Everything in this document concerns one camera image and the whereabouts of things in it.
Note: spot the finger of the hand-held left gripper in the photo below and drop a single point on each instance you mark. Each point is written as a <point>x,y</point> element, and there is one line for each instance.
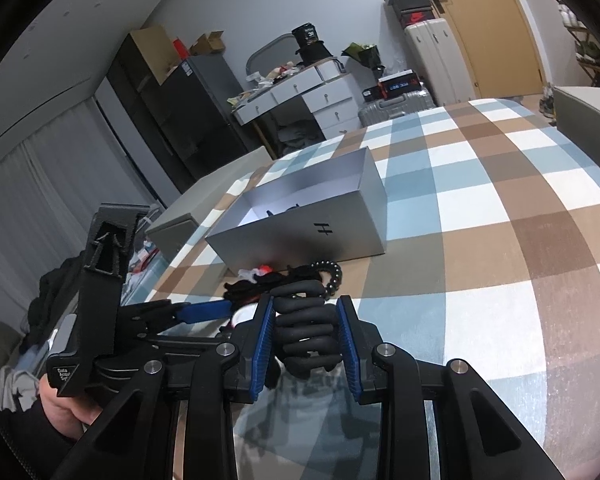
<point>185,341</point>
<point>200,311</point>

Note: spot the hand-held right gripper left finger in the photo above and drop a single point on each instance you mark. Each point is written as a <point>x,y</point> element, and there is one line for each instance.
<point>261,345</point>

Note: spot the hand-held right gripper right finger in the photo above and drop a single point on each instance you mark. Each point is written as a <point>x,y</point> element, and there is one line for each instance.
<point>351,355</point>

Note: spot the silver cardboard box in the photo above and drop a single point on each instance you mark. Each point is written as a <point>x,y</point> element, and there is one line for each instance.
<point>300,220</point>

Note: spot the person's left forearm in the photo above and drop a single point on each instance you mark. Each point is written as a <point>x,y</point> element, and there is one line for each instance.
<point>15,440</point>

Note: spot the person's left hand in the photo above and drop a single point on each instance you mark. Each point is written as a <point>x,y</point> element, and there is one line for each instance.
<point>62,405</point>

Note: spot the dark clothes pile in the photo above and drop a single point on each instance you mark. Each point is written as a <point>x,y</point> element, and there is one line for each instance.
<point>57,290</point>

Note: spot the bedside clutter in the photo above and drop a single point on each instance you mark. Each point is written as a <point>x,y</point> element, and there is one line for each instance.
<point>142,260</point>

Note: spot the grey bedside cabinet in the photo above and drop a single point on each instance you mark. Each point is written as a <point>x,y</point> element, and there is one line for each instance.
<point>172,232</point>

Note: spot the grey curtain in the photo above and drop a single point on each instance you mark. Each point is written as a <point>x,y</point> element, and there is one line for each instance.
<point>40,200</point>

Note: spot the checkered blanket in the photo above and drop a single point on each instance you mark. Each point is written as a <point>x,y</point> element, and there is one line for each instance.
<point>480,240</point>

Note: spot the black wardrobe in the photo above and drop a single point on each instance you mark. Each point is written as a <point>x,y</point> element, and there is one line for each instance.
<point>180,115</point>

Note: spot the grey clothes under desk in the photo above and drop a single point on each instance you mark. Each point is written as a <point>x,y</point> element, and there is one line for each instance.
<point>300,137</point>

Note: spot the desk clutter pile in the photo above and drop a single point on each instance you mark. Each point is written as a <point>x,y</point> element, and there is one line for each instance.
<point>270,80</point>

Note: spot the large cardboard box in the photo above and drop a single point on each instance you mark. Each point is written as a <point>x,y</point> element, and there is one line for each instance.
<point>155,52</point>

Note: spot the white desk with drawers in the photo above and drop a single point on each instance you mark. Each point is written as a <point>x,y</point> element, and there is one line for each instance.
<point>325,97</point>

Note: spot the silver suitcase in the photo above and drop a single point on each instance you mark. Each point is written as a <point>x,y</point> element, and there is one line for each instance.
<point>395,107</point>

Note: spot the small cardboard box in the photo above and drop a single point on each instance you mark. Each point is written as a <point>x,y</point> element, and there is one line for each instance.
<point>209,42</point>

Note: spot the black box with red print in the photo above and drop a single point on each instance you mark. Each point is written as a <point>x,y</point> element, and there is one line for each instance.
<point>392,87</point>

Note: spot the black cylindrical object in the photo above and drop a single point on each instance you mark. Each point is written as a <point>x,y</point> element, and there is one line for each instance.
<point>311,45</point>

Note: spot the dark green bouquet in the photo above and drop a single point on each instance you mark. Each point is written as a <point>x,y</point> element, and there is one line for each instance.
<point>362,55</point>

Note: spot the cream suitcase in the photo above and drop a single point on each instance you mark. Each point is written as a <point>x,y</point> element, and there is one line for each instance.
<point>437,60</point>

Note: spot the wooden door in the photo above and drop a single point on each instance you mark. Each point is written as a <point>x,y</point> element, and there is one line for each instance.
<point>495,35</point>

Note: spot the stack of shoe boxes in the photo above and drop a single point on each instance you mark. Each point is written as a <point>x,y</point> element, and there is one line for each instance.
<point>410,2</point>

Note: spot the shoe rack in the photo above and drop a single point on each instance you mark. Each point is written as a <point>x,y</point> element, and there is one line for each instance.
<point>580,35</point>

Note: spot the grey bed frame panel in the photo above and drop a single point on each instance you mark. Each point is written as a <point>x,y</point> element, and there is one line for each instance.
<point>220,182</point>
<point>587,107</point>

